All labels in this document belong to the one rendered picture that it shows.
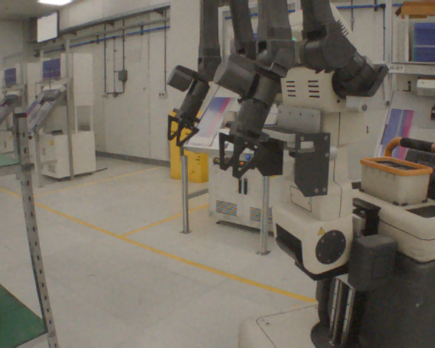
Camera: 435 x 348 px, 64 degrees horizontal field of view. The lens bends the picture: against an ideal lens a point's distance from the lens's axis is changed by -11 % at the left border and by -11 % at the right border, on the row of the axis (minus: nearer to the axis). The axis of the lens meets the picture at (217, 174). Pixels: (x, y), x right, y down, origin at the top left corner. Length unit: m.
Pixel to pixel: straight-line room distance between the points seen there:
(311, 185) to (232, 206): 2.28
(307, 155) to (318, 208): 0.17
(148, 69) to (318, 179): 5.31
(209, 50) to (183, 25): 3.82
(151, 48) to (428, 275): 5.49
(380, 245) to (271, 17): 0.66
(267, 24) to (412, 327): 0.94
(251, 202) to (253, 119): 2.38
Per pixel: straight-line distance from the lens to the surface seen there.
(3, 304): 1.67
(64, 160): 5.33
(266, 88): 0.76
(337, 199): 1.06
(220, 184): 3.25
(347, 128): 1.08
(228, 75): 0.73
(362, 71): 0.88
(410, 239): 1.15
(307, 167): 0.96
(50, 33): 5.54
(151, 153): 6.17
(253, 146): 0.72
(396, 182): 1.24
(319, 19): 0.84
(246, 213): 3.16
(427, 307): 1.26
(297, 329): 1.51
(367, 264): 1.08
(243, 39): 1.22
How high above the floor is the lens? 1.14
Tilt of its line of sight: 12 degrees down
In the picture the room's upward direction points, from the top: straight up
